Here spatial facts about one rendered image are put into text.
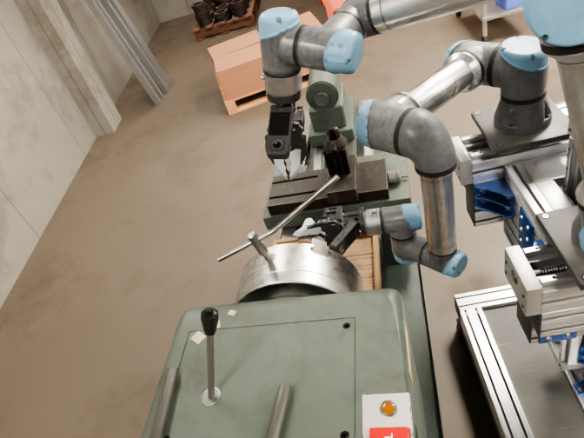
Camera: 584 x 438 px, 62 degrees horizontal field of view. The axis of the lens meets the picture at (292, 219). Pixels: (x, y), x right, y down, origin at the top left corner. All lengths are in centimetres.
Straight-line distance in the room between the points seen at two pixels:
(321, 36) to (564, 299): 76
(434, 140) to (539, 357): 123
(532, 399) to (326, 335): 123
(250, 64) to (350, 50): 375
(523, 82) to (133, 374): 228
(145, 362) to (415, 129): 212
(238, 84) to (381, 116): 356
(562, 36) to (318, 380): 63
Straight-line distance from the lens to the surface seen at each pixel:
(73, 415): 291
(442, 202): 122
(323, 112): 213
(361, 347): 91
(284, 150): 95
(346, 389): 87
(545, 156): 159
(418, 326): 181
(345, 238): 135
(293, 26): 94
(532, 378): 210
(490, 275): 267
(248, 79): 466
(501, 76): 146
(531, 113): 150
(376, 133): 117
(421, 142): 112
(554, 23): 75
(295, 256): 113
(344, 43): 89
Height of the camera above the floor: 200
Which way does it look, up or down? 39 degrees down
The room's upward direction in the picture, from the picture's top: 20 degrees counter-clockwise
